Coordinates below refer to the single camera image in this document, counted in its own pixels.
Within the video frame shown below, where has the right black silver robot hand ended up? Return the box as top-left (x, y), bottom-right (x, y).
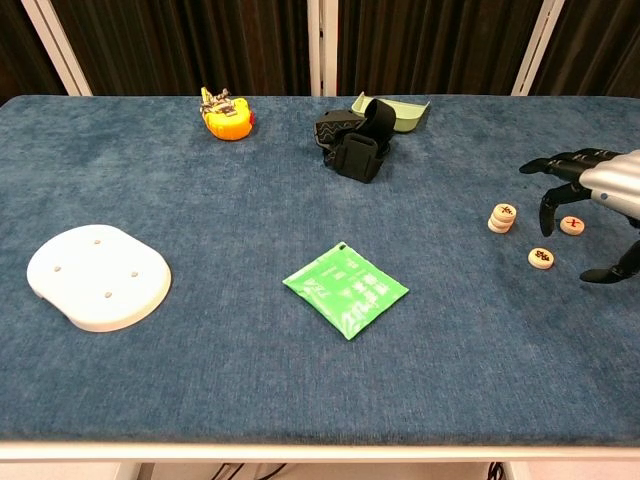
top-left (518, 147), bottom-right (640, 285)

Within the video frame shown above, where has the dark pleated curtain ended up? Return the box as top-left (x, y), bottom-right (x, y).
top-left (529, 0), bottom-right (640, 99)
top-left (0, 0), bottom-right (69, 106)
top-left (335, 0), bottom-right (545, 97)
top-left (49, 0), bottom-right (311, 97)

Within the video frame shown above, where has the pale green dustpan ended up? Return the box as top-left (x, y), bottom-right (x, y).
top-left (350, 91), bottom-right (432, 135)

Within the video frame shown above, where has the green tea sachet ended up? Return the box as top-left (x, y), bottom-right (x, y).
top-left (281, 241), bottom-right (411, 342)

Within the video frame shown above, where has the orange toy with clip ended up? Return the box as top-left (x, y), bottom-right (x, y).
top-left (199, 86), bottom-right (257, 143)

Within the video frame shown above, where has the blue velvet table cloth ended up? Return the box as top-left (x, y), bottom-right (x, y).
top-left (0, 93), bottom-right (640, 447)

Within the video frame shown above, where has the white oval plastic plate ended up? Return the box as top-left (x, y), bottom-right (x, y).
top-left (26, 224), bottom-right (173, 333)

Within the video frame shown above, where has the white frame post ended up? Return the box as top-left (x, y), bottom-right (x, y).
top-left (306, 0), bottom-right (339, 97)
top-left (19, 0), bottom-right (94, 97)
top-left (511, 0), bottom-right (567, 97)

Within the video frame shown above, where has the black cable bundle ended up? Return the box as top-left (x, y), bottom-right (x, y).
top-left (209, 462), bottom-right (289, 480)

